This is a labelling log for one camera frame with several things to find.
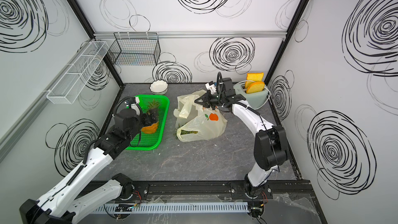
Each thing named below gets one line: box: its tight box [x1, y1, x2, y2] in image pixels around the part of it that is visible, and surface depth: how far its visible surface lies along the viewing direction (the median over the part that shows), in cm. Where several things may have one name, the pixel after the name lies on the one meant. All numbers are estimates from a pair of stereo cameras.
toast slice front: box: [246, 81, 265, 94], surface depth 93 cm
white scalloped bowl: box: [149, 79, 169, 95], surface depth 117 cm
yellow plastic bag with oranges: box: [173, 89, 229, 143], surface depth 82 cm
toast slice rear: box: [244, 72, 264, 89], surface depth 97 cm
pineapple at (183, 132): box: [180, 129, 198, 135], surface depth 87 cm
